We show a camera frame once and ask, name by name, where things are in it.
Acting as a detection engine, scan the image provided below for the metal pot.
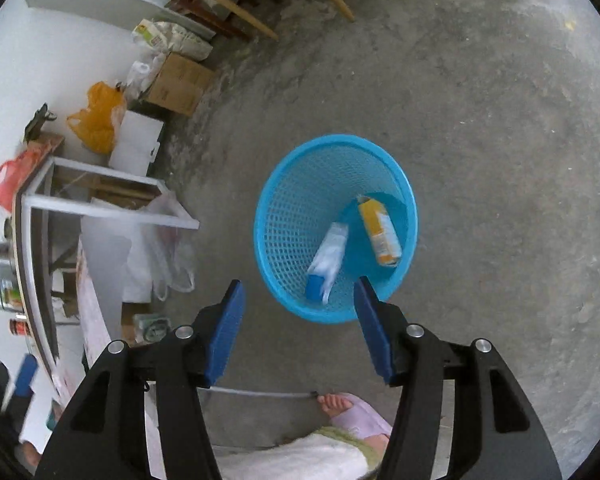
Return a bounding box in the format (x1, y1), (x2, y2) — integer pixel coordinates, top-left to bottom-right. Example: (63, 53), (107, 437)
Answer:
(0, 241), (23, 311)

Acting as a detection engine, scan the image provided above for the white foam box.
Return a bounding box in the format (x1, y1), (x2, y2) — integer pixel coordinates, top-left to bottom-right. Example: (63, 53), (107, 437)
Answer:
(109, 110), (165, 177)

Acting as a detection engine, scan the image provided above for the printed white sack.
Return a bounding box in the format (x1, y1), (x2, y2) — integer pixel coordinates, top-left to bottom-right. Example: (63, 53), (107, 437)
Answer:
(132, 19), (215, 61)

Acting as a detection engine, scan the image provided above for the clear plastic bag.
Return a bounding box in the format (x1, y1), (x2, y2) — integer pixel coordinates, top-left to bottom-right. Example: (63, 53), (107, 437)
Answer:
(125, 192), (197, 301)

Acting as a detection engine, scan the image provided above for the yellow carton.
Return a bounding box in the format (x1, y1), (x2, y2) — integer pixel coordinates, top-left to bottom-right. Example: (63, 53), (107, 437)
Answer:
(356, 195), (402, 267)

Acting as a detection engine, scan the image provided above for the orange plastic bag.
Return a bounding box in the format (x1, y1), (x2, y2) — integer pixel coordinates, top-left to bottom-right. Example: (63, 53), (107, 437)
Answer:
(67, 81), (128, 155)

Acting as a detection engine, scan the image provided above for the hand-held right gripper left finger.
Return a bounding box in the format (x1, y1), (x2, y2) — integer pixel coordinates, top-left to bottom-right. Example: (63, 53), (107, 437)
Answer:
(34, 280), (246, 480)

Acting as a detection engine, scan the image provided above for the dark wooden stool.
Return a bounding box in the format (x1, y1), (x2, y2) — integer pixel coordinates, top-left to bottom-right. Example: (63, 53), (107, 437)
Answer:
(167, 0), (251, 41)

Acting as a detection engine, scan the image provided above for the person's foot in purple slipper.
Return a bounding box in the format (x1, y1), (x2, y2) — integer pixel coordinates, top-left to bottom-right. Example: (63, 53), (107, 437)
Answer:
(317, 392), (393, 453)

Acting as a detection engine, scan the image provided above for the brown cardboard box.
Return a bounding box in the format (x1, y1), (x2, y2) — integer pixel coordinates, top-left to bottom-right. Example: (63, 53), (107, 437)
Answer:
(146, 52), (216, 117)

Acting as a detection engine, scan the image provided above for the white plastic bag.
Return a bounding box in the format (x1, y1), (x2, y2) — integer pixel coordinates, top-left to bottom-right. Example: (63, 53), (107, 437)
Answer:
(125, 52), (171, 98)

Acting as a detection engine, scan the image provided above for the red plastic bag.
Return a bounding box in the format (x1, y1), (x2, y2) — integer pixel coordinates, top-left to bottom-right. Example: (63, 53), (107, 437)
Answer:
(0, 150), (43, 211)

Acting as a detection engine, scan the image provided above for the black object on desk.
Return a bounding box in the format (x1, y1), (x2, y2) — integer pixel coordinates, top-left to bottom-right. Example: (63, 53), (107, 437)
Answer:
(24, 103), (58, 143)

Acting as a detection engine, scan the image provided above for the white and blue packet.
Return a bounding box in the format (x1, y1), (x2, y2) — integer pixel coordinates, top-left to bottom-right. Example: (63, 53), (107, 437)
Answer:
(305, 221), (350, 305)

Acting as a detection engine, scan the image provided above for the blue mesh basket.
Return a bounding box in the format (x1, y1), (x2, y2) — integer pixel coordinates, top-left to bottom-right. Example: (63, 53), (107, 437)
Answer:
(253, 134), (419, 324)

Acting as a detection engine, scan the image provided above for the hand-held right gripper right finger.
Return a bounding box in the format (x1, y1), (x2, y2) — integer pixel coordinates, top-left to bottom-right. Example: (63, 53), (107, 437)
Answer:
(352, 276), (563, 480)

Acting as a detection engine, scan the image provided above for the green round packet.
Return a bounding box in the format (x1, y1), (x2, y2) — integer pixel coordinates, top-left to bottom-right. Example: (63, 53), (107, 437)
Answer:
(132, 314), (172, 343)

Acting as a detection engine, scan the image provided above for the person's white clothing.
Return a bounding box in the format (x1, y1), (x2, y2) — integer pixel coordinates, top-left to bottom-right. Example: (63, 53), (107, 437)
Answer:
(212, 427), (381, 480)

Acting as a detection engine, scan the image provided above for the white framed desk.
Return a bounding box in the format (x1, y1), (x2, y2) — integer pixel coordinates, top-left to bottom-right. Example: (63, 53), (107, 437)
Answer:
(11, 156), (201, 376)

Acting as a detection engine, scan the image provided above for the light wooden chair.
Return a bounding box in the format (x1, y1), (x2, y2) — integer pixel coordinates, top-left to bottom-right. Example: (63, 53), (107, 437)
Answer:
(198, 0), (368, 42)

